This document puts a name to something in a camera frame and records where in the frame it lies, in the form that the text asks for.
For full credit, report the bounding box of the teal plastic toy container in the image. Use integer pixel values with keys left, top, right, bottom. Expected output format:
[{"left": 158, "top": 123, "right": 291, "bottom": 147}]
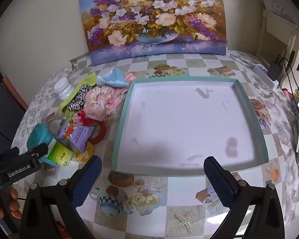
[{"left": 27, "top": 123, "right": 57, "bottom": 167}]

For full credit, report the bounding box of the black power adapter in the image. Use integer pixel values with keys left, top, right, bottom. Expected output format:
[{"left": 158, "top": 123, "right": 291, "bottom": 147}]
[{"left": 267, "top": 55, "right": 288, "bottom": 83}]

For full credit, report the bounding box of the red pink pipe cleaner doll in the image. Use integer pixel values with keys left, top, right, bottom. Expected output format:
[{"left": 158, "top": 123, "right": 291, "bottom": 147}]
[{"left": 73, "top": 110, "right": 96, "bottom": 126}]

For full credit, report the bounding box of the light blue face mask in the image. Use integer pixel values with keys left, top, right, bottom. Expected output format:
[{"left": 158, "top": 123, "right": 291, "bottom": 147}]
[{"left": 96, "top": 69, "right": 128, "bottom": 88}]

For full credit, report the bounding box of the purple snack packet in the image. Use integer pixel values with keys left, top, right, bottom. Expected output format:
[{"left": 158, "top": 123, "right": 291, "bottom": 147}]
[{"left": 57, "top": 119, "right": 94, "bottom": 152}]

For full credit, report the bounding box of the flower painting canvas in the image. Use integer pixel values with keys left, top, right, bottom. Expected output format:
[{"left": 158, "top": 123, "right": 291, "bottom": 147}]
[{"left": 79, "top": 0, "right": 227, "bottom": 65}]

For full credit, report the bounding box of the white power strip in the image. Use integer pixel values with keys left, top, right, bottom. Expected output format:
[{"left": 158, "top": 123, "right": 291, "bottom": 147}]
[{"left": 253, "top": 64, "right": 279, "bottom": 90}]

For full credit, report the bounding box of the lime green cloth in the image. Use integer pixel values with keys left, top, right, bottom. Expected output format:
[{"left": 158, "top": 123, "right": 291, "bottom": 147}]
[{"left": 57, "top": 72, "right": 97, "bottom": 118}]

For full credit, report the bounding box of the person's left hand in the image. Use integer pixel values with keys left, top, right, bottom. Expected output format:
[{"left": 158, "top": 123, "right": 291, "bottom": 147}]
[{"left": 0, "top": 188, "right": 22, "bottom": 219}]

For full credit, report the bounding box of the red tape ring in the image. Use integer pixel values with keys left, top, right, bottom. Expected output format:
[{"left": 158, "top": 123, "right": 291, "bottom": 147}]
[{"left": 88, "top": 120, "right": 107, "bottom": 145}]

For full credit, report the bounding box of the pink white fuzzy towel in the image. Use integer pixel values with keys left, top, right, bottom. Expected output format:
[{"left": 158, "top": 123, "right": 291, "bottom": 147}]
[{"left": 83, "top": 73, "right": 137, "bottom": 121}]

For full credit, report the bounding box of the green tissue pack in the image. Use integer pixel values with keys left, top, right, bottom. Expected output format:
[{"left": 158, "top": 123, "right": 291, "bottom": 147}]
[{"left": 47, "top": 139, "right": 73, "bottom": 167}]

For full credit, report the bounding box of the patterned tablecloth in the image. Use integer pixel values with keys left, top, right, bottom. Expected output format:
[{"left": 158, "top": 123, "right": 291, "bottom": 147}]
[{"left": 12, "top": 51, "right": 299, "bottom": 238}]

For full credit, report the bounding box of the white wooden shelf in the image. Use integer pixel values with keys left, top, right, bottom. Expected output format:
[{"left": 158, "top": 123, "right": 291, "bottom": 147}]
[{"left": 257, "top": 0, "right": 299, "bottom": 74}]

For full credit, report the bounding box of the white pill bottle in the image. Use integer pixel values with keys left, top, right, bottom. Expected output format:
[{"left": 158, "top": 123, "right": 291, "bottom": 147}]
[{"left": 53, "top": 77, "right": 74, "bottom": 101}]

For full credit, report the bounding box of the teal shallow tray box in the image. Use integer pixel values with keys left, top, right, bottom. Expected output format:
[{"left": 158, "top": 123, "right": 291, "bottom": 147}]
[{"left": 112, "top": 76, "right": 269, "bottom": 176}]

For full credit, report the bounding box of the leopard print scrunchie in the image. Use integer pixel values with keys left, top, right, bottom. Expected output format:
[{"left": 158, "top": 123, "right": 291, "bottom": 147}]
[{"left": 67, "top": 84, "right": 92, "bottom": 111}]

